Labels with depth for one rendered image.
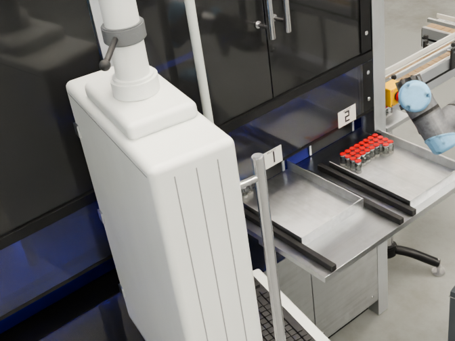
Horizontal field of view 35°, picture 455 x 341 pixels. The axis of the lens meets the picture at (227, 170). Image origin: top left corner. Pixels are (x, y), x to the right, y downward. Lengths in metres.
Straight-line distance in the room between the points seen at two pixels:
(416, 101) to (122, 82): 0.73
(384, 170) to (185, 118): 1.13
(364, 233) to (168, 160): 0.98
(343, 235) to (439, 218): 1.57
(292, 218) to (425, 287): 1.19
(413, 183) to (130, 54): 1.21
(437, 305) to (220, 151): 2.02
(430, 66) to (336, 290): 0.96
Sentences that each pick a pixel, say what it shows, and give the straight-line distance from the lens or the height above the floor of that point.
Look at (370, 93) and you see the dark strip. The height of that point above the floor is 1.06.
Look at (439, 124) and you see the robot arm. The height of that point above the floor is 1.31.
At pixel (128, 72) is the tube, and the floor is 1.64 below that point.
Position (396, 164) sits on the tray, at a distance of 2.47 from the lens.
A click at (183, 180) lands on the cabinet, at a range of 1.34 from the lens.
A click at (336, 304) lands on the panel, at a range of 2.89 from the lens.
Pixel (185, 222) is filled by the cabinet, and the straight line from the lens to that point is 1.38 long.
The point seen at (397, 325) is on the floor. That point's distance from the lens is 3.13.
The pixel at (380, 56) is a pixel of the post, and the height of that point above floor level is 1.17.
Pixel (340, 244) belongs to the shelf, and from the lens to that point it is 2.13.
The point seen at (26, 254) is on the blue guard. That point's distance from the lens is 1.91.
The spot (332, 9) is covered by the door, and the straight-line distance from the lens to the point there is 2.30.
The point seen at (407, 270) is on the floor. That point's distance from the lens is 3.38.
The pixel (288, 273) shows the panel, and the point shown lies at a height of 0.53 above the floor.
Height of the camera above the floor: 2.22
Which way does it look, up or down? 32 degrees down
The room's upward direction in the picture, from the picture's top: 9 degrees counter-clockwise
